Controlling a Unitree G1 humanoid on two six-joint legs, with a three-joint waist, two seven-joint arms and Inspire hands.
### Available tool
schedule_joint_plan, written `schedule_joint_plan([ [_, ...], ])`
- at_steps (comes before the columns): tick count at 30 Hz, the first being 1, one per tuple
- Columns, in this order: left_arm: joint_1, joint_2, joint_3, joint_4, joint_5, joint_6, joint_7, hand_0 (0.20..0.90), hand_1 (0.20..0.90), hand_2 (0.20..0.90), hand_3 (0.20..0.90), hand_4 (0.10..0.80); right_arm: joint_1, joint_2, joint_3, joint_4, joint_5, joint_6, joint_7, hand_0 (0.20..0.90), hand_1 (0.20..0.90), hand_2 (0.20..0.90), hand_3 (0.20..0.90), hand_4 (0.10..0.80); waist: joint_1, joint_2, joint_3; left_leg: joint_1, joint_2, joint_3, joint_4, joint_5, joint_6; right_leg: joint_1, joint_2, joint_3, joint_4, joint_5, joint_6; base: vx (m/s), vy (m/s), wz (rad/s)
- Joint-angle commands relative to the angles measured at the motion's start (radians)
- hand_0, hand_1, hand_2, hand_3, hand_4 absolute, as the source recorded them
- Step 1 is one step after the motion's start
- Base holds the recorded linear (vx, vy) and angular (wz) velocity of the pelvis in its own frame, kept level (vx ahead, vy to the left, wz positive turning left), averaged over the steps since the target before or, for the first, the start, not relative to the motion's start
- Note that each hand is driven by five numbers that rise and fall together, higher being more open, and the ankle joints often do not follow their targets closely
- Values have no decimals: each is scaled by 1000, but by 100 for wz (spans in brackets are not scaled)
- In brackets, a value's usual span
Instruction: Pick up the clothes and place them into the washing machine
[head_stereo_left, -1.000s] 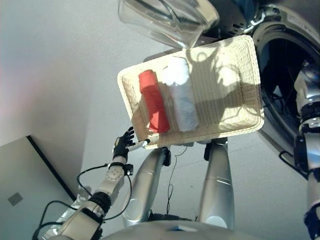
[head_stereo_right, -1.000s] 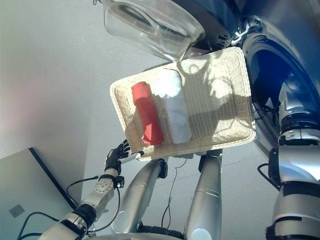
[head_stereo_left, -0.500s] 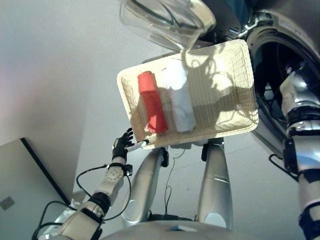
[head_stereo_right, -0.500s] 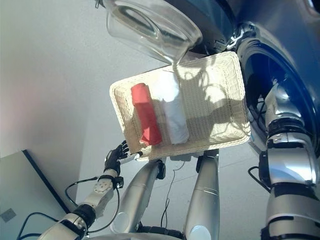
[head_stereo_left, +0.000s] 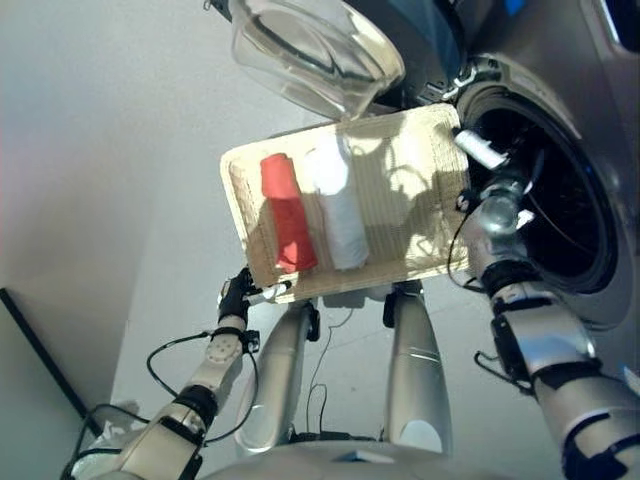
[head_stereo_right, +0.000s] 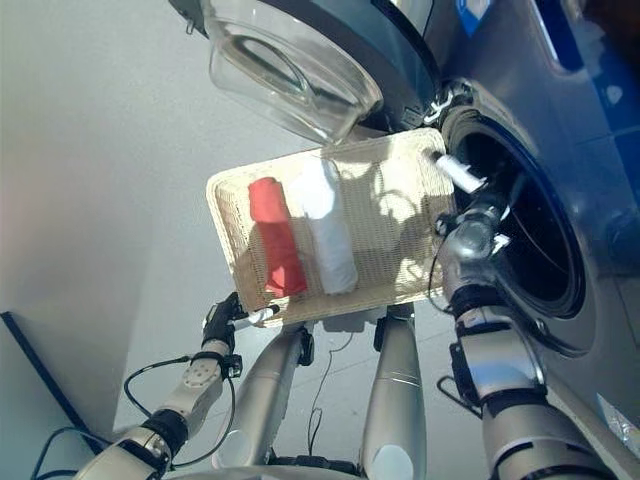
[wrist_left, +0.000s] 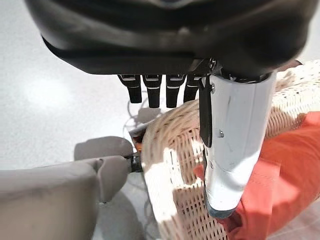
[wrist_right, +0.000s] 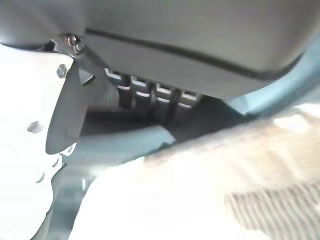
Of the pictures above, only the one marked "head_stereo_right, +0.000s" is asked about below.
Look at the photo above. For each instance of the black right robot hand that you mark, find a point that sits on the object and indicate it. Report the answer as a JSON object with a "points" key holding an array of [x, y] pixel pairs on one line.
{"points": [[460, 172]]}

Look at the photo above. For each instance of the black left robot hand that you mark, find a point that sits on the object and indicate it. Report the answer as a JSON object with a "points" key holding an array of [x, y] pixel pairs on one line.
{"points": [[217, 325]]}

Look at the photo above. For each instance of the red cloth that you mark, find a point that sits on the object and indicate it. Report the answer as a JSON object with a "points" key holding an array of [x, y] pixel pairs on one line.
{"points": [[277, 240]]}

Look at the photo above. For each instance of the white cloth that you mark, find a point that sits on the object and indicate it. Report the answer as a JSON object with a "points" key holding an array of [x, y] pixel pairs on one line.
{"points": [[330, 240]]}

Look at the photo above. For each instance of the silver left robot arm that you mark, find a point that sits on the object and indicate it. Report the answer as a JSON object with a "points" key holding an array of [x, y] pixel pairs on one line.
{"points": [[200, 380]]}

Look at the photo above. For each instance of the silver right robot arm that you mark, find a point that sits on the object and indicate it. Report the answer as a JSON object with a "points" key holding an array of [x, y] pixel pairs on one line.
{"points": [[500, 360]]}

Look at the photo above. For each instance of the dark grey washing machine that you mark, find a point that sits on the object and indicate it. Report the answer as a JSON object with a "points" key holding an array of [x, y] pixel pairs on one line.
{"points": [[550, 100]]}

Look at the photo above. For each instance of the silver left robot leg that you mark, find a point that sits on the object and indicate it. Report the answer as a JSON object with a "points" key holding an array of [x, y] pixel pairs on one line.
{"points": [[265, 390]]}

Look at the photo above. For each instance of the silver robot leg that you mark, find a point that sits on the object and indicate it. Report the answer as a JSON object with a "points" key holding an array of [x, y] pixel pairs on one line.
{"points": [[395, 400], [265, 390]]}

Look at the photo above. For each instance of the cream wicker basket tray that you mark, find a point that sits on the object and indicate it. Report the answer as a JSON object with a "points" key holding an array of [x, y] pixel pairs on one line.
{"points": [[390, 250]]}

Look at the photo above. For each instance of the round glass washer door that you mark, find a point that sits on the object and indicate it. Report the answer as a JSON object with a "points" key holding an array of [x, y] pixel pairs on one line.
{"points": [[390, 65]]}

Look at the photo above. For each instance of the silver robot torso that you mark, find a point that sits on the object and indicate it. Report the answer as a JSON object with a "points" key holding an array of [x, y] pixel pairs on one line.
{"points": [[240, 476]]}

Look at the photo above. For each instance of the blue white label sticker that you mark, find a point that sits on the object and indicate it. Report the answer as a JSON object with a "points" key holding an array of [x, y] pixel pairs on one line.
{"points": [[467, 15]]}

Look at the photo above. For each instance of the silver right robot leg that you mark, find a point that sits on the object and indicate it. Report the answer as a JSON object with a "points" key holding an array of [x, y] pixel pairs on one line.
{"points": [[395, 400]]}

